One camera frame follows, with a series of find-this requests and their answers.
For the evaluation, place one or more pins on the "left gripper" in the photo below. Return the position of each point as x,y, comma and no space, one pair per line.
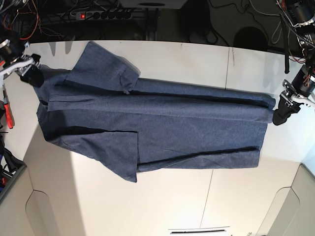
295,93

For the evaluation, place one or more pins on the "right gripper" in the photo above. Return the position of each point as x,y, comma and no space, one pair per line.
12,52

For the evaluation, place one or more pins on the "blue t-shirt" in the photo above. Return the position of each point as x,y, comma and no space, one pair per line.
103,110

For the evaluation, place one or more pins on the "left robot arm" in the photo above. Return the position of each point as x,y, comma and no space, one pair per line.
298,18

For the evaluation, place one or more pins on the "black power strip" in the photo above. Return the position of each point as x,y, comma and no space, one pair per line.
111,15

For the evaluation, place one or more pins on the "grey storage bin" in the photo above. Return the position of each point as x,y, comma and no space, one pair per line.
10,170

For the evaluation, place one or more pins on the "red handled cutters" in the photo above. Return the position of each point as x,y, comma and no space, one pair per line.
8,111

